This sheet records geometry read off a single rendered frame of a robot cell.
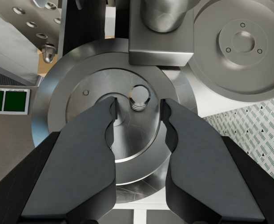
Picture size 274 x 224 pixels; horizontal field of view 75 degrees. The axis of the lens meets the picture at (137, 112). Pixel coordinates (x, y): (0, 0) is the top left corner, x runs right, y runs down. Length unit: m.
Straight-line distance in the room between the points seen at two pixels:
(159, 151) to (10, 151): 0.48
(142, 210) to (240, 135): 0.33
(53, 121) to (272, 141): 0.23
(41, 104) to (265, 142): 0.25
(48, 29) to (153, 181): 0.42
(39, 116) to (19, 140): 0.39
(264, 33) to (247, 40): 0.02
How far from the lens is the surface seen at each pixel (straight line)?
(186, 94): 0.17
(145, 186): 0.16
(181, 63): 0.16
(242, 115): 0.31
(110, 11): 0.62
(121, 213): 0.61
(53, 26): 0.48
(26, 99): 0.57
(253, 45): 0.22
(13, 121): 0.58
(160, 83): 0.16
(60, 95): 0.17
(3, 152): 0.59
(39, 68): 2.93
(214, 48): 0.20
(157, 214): 0.62
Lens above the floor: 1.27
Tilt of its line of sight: 7 degrees down
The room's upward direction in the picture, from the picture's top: 178 degrees counter-clockwise
